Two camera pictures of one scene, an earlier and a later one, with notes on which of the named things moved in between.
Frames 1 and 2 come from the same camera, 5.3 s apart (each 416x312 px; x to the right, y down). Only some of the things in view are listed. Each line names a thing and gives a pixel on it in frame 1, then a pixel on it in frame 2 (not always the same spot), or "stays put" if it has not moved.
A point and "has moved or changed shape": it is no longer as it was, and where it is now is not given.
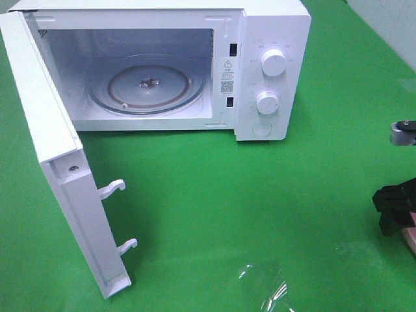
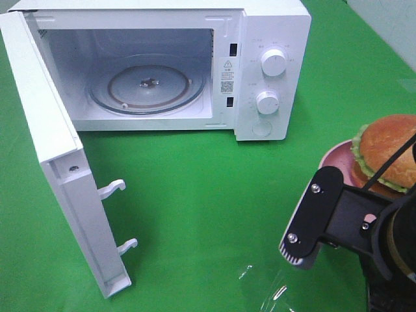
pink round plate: x=409 y=234 has moved or changed shape
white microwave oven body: x=175 y=65 stays put
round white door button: x=261 y=129 stays put
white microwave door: x=70 y=171 stays put
